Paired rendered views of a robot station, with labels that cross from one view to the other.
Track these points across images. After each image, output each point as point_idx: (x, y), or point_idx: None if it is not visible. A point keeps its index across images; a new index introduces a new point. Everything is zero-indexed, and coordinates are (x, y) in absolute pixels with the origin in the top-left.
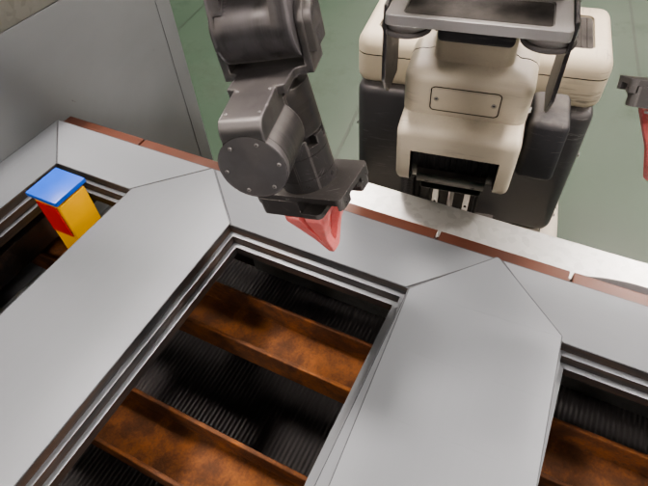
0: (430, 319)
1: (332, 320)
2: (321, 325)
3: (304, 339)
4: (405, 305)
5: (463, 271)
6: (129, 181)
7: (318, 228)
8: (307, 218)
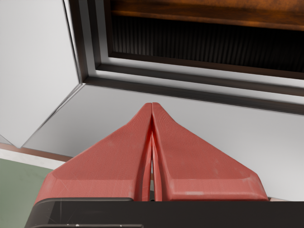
0: (29, 41)
1: (248, 59)
2: (232, 22)
3: (258, 3)
4: (68, 54)
5: (37, 123)
6: None
7: (97, 155)
8: (114, 199)
